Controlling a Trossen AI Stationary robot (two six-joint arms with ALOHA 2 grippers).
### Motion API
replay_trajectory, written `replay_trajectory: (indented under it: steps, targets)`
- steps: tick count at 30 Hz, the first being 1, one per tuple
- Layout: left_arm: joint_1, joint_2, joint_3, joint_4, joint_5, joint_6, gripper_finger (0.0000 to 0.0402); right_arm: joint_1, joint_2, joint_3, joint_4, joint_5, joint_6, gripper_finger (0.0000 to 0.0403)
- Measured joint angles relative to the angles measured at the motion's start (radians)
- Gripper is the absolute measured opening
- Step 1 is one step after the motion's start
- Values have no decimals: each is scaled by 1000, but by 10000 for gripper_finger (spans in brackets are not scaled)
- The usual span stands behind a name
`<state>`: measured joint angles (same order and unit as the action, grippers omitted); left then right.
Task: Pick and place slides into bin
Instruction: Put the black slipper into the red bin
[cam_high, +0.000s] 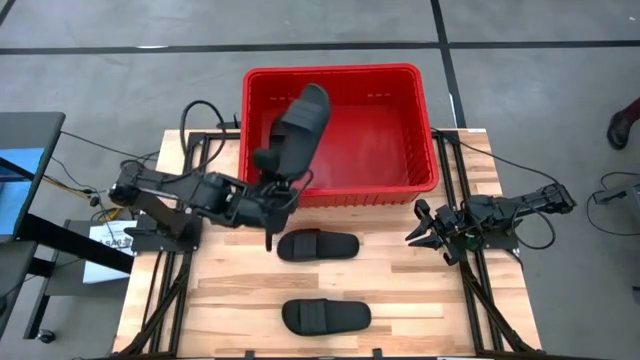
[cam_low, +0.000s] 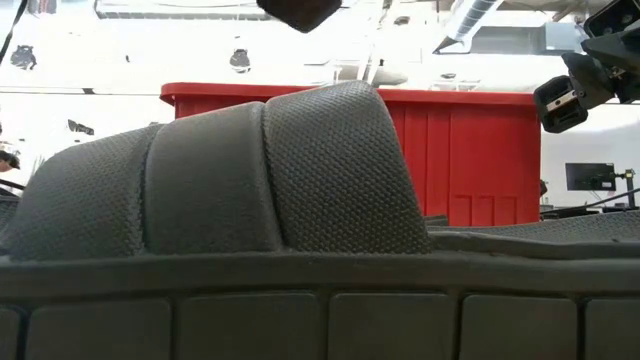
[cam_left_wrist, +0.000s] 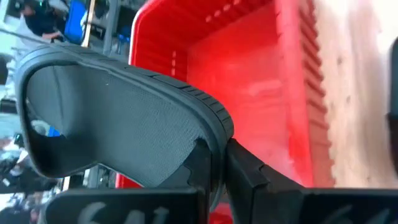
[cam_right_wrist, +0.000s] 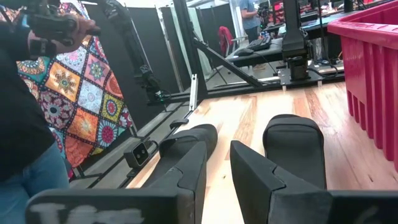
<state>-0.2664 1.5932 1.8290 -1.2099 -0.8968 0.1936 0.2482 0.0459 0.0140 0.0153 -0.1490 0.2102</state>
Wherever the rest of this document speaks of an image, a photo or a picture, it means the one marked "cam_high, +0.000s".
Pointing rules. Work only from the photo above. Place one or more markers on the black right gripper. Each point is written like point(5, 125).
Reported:
point(455, 225)

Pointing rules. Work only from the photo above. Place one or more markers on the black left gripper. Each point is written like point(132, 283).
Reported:
point(260, 207)

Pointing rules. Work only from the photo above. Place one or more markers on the black slide sandal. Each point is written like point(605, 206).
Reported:
point(330, 245)
point(305, 130)
point(345, 317)

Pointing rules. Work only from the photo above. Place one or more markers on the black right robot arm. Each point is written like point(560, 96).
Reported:
point(540, 197)

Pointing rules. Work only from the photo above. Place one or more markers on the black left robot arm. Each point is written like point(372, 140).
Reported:
point(200, 190)

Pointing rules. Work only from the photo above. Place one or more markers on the red plastic bin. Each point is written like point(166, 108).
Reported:
point(375, 145)

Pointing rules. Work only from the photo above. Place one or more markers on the white printed paper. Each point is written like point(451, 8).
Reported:
point(107, 235)

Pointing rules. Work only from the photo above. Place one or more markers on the grey device on floor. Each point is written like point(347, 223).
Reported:
point(617, 192)

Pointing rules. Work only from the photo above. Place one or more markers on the black desk beam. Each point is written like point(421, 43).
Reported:
point(75, 245)

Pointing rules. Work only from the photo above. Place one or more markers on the person's foot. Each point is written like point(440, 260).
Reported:
point(620, 130)

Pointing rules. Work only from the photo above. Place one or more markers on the black desk top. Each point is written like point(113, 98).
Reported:
point(30, 130)

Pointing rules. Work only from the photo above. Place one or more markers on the blue panel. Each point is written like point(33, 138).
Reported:
point(15, 190)

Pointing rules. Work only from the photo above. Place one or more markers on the black desk leg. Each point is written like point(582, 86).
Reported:
point(36, 305)

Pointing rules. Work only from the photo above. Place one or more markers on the black caster wheel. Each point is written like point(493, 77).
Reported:
point(46, 336)

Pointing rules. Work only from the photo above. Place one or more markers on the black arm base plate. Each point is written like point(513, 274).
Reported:
point(500, 242)
point(150, 242)

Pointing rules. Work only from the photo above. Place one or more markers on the black aluminium support frame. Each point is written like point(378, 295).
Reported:
point(487, 300)
point(167, 300)

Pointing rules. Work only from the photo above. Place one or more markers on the small black table-level camera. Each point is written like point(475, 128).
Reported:
point(377, 354)

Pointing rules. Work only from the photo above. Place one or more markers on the small black rail bracket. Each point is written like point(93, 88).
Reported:
point(249, 355)

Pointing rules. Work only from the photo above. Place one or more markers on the grey base plate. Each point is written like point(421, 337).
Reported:
point(65, 280)

